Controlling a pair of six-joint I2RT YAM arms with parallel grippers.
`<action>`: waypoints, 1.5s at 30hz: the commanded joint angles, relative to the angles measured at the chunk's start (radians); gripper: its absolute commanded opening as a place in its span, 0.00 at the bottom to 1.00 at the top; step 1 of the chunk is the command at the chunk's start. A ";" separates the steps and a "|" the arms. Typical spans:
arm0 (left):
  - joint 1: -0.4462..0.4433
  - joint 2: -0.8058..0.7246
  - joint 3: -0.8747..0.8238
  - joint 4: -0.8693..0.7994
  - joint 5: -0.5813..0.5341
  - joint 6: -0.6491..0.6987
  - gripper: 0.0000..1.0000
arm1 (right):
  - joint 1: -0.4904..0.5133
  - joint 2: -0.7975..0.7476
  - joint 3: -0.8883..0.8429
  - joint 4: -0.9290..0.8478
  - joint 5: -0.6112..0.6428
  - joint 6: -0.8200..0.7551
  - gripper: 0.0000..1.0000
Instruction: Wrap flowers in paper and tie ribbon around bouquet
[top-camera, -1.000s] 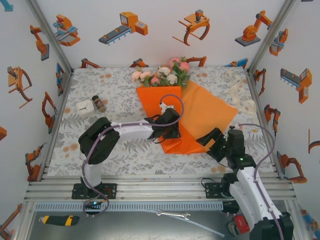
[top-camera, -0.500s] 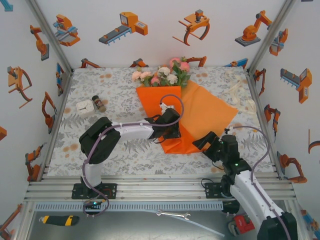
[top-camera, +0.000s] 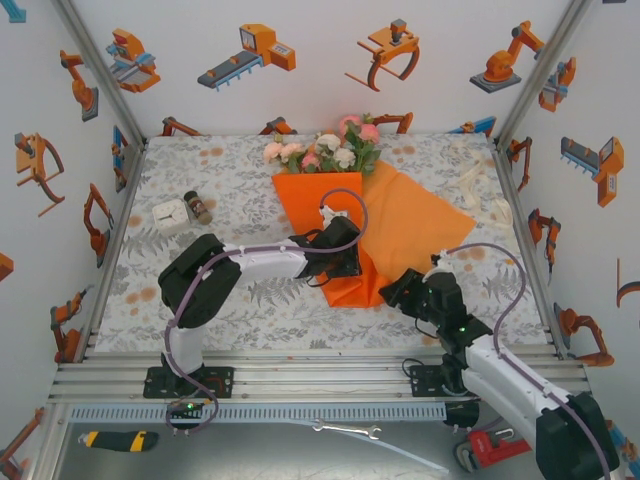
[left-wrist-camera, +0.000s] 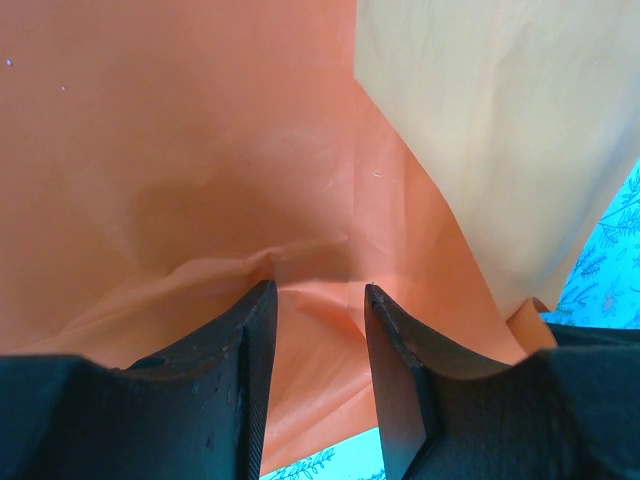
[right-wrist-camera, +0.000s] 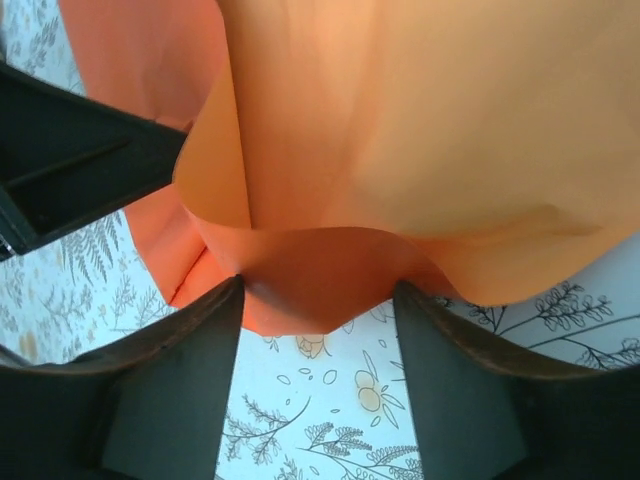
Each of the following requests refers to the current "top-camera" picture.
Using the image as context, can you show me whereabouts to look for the orange wrapping paper sheet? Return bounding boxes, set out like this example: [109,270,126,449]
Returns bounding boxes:
[271,159,477,309]

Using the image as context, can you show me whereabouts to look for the pink white artificial flower bunch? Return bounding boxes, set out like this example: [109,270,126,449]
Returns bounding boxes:
[263,113,384,176]

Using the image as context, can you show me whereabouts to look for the cream lace ribbon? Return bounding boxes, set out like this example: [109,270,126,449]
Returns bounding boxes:
[444,141,515,229]

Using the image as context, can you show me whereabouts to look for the silver open-end wrench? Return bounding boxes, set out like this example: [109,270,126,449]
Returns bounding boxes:
[312,419,382,441]

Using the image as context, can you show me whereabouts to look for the brown spice jar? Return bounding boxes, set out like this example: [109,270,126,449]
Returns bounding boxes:
[183,190,215,224]

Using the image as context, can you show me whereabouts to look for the red pipe wrench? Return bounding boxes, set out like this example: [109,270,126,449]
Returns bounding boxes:
[452,427,535,474]

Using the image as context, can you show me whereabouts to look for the grey floral table mat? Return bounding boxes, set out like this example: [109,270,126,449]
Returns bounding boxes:
[93,132,551,354]

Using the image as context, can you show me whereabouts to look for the white square table clock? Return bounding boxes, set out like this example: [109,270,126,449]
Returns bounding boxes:
[152,201,189,232]

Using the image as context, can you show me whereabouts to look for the small green-lit circuit board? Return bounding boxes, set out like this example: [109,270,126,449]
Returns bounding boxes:
[166,398,207,427]

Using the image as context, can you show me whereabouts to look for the yellow black utility knife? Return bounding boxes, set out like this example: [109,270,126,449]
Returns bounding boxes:
[77,430,160,454]

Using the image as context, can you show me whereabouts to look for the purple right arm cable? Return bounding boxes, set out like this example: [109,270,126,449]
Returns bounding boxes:
[437,242,614,480]

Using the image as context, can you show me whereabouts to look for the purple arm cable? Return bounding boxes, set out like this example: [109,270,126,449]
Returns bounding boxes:
[163,187,370,437]
[437,242,614,480]

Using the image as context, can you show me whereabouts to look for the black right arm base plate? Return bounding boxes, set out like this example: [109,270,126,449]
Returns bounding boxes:
[409,363,454,400]

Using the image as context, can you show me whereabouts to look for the aluminium side rail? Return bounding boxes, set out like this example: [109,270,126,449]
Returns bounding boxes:
[74,139,149,364]
[492,142,567,360]

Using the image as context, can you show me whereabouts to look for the black mounting bracket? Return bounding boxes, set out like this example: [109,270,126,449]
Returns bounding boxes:
[443,401,480,432]

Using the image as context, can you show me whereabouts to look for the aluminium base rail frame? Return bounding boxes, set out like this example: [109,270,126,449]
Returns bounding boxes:
[47,349,594,404]

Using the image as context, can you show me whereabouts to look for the grey slotted cable duct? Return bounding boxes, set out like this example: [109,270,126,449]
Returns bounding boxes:
[69,403,447,423]

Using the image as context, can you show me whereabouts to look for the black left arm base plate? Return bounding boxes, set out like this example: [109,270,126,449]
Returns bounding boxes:
[143,366,236,400]

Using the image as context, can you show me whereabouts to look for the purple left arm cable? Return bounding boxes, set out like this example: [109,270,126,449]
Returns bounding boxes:
[163,187,370,437]

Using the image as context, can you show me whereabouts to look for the aluminium corner post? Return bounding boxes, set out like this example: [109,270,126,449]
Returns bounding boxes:
[49,0,147,149]
[493,0,595,147]

